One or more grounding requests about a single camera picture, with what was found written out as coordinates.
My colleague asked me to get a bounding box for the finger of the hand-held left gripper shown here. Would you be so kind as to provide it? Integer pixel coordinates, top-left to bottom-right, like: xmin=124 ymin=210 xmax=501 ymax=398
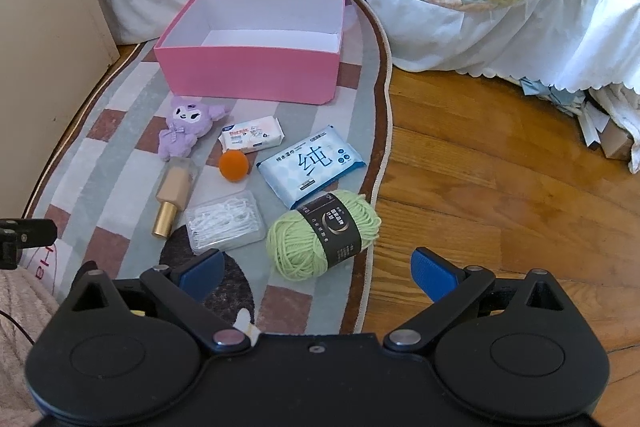
xmin=0 ymin=218 xmax=57 ymax=249

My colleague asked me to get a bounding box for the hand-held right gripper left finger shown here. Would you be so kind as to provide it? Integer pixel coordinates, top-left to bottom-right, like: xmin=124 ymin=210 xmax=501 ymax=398
xmin=70 ymin=249 xmax=253 ymax=353

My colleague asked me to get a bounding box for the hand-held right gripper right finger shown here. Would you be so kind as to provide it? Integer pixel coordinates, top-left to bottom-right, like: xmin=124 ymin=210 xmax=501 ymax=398
xmin=384 ymin=247 xmax=568 ymax=353

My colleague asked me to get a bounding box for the clear floss picks box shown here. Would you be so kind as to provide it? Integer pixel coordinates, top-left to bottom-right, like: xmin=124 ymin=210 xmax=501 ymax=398
xmin=185 ymin=191 xmax=266 ymax=256

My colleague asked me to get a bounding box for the gold capped beige bottle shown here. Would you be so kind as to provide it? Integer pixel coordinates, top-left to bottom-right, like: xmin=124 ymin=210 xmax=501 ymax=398
xmin=151 ymin=158 xmax=197 ymax=239

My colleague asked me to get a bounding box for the green yarn ball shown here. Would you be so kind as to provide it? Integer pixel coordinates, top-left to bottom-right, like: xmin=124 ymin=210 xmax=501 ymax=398
xmin=266 ymin=189 xmax=382 ymax=280

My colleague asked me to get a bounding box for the orange ball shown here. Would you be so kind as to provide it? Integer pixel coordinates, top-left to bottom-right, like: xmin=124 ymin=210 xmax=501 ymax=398
xmin=218 ymin=151 xmax=251 ymax=182

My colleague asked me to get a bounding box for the purple plush toy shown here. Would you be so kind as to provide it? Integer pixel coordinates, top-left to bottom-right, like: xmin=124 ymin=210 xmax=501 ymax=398
xmin=158 ymin=96 xmax=232 ymax=162

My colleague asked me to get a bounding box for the small white tissue pack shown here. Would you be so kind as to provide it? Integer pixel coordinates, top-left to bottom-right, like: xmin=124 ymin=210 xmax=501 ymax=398
xmin=219 ymin=115 xmax=285 ymax=154

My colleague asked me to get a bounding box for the blue wet wipes pack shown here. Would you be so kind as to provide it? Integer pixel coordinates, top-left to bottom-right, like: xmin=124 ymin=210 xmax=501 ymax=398
xmin=256 ymin=124 xmax=367 ymax=210

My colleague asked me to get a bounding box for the pink cardboard box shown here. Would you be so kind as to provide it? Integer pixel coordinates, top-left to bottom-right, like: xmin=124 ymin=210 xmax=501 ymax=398
xmin=153 ymin=0 xmax=347 ymax=106

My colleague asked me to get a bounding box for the pink fuzzy garment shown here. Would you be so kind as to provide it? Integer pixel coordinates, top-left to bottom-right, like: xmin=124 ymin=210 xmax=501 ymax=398
xmin=0 ymin=266 xmax=62 ymax=410

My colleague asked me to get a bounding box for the checkered oval rug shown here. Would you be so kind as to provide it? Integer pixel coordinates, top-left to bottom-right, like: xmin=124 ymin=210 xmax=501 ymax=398
xmin=22 ymin=0 xmax=396 ymax=338

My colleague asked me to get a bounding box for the beige wooden board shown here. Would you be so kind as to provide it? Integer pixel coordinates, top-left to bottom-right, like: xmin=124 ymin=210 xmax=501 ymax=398
xmin=0 ymin=0 xmax=121 ymax=220

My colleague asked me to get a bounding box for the crumpled papers pile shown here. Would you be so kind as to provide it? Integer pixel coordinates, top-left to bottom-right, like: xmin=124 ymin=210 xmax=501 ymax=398
xmin=520 ymin=76 xmax=640 ymax=174

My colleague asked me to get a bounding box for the white bed skirt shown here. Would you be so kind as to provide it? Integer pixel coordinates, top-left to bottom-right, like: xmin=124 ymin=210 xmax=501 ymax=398
xmin=95 ymin=0 xmax=640 ymax=92

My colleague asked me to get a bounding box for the black cable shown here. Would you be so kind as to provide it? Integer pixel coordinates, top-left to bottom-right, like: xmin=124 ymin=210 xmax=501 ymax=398
xmin=0 ymin=308 xmax=32 ymax=350

